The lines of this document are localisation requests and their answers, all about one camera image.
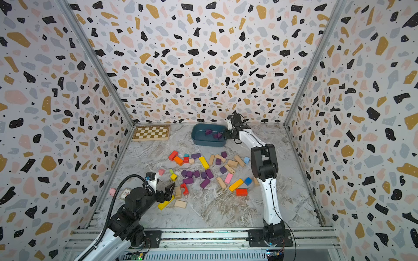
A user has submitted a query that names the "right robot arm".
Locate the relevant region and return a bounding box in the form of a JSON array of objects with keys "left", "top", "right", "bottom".
[{"left": 225, "top": 112, "right": 285, "bottom": 245}]

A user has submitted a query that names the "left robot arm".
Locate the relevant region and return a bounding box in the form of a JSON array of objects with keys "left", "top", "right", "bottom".
[{"left": 76, "top": 181, "right": 175, "bottom": 261}]

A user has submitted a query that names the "teal plastic storage bin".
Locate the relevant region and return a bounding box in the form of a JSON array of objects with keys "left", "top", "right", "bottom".
[{"left": 191, "top": 124, "right": 227, "bottom": 147}]

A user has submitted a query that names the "yellow block near gripper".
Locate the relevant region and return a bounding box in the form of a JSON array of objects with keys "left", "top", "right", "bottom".
[{"left": 157, "top": 196, "right": 175, "bottom": 211}]

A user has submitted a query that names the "yellow cube block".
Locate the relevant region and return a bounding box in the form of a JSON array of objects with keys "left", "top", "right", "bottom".
[{"left": 170, "top": 174, "right": 177, "bottom": 182}]

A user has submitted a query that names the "red arch block front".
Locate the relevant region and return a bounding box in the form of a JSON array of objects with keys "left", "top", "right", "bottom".
[{"left": 180, "top": 183, "right": 189, "bottom": 196}]

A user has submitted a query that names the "natural wood square block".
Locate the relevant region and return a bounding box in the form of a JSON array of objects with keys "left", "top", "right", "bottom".
[{"left": 174, "top": 200, "right": 187, "bottom": 209}]

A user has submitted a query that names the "orange rectangular block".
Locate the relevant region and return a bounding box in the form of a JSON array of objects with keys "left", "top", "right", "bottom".
[{"left": 173, "top": 156, "right": 184, "bottom": 166}]

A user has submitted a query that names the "natural wood flat block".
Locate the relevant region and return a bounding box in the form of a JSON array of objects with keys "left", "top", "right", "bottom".
[{"left": 228, "top": 160, "right": 238, "bottom": 169}]

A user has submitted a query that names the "natural wood long block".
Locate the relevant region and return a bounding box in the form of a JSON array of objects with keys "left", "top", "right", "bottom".
[{"left": 234, "top": 155, "right": 246, "bottom": 167}]

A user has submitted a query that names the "purple upright rectangular block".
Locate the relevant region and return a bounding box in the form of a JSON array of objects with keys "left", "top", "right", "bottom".
[{"left": 205, "top": 169, "right": 214, "bottom": 179}]

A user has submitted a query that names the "purple flat block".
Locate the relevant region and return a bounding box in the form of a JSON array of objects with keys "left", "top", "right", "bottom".
[{"left": 191, "top": 153, "right": 201, "bottom": 159}]

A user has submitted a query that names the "natural wood long plank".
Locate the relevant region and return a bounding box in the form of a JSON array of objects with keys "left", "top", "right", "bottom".
[{"left": 216, "top": 177, "right": 227, "bottom": 189}]

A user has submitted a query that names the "pink rectangular block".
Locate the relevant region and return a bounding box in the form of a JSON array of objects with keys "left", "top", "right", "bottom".
[{"left": 224, "top": 173, "right": 233, "bottom": 184}]

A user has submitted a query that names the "wooden chessboard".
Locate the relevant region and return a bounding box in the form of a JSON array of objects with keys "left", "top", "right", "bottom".
[{"left": 132, "top": 125, "right": 170, "bottom": 142}]

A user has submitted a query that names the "yellow orange long block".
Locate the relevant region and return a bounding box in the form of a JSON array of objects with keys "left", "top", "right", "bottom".
[{"left": 229, "top": 179, "right": 244, "bottom": 192}]

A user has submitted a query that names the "red wedge block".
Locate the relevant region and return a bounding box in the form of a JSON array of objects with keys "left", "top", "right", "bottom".
[{"left": 235, "top": 189, "right": 248, "bottom": 197}]

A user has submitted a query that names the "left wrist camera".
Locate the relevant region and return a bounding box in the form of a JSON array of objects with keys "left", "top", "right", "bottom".
[{"left": 145, "top": 172, "right": 158, "bottom": 194}]

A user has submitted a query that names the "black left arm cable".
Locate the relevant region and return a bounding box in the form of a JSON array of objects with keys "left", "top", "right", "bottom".
[{"left": 78, "top": 174, "right": 146, "bottom": 260}]

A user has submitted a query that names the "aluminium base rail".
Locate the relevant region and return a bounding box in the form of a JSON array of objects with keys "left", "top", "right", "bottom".
[{"left": 61, "top": 226, "right": 344, "bottom": 261}]

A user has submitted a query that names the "aluminium corner post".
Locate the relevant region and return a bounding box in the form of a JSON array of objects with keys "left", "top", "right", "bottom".
[{"left": 283, "top": 0, "right": 347, "bottom": 127}]

